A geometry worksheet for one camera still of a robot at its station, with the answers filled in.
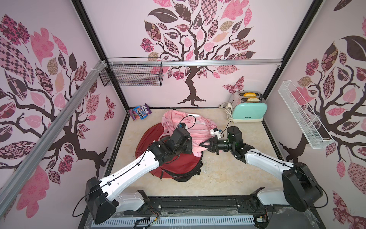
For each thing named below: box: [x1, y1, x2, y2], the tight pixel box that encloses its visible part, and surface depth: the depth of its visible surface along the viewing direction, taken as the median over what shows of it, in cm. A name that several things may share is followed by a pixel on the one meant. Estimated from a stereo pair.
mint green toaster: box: [232, 90, 268, 123], surface depth 106 cm
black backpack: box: [162, 160, 204, 182], surface depth 82 cm
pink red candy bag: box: [128, 108, 140, 122], surface depth 116 cm
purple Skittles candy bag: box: [140, 103, 153, 115], surface depth 120 cm
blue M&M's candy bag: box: [132, 105, 149, 120], surface depth 116 cm
